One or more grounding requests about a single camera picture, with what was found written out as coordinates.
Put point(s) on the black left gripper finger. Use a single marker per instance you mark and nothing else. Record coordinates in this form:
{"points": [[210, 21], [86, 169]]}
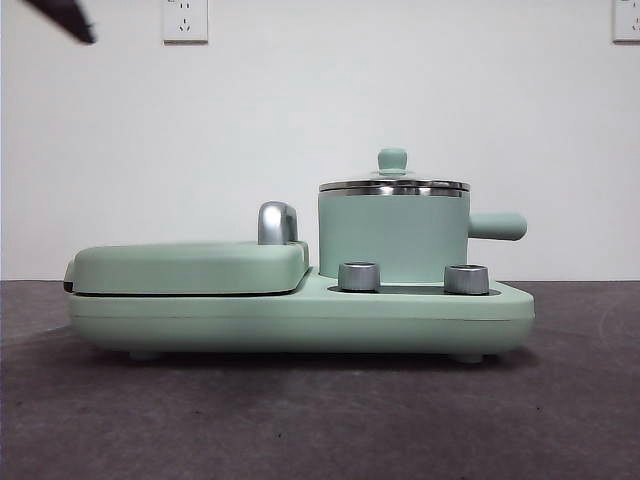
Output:
{"points": [[67, 17]]}

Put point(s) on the glass pot lid green knob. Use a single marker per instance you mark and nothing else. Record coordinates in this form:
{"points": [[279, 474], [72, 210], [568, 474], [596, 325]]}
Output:
{"points": [[392, 160]]}

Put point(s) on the green hinged griddle lid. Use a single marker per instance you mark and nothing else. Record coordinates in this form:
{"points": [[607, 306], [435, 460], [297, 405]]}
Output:
{"points": [[190, 265]]}

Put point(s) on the green breakfast machine base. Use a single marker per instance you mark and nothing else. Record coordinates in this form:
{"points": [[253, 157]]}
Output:
{"points": [[300, 325]]}

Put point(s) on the silver control knob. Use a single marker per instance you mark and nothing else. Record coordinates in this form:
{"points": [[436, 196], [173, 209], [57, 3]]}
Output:
{"points": [[359, 276], [466, 279]]}

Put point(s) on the white wall socket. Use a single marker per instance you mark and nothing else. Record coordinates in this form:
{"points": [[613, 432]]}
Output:
{"points": [[627, 20], [184, 22]]}

